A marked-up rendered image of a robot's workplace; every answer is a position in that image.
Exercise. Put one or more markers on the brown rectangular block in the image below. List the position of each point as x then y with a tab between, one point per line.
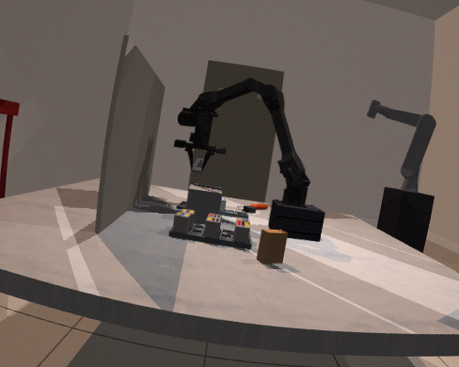
272	246

